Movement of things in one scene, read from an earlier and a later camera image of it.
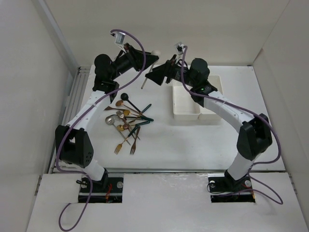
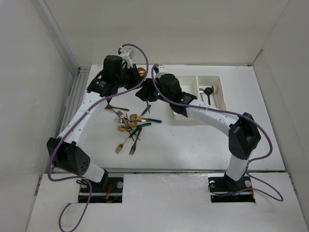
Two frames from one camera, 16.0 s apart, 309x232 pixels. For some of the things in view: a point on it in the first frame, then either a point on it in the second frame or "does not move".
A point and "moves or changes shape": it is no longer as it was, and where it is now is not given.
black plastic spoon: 124,96 moves or changes shape
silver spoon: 112,119 moves or changes shape
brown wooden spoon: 109,108 does not move
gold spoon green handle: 127,112 -> 134,118
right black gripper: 159,73 -> 146,92
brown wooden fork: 133,147 does not move
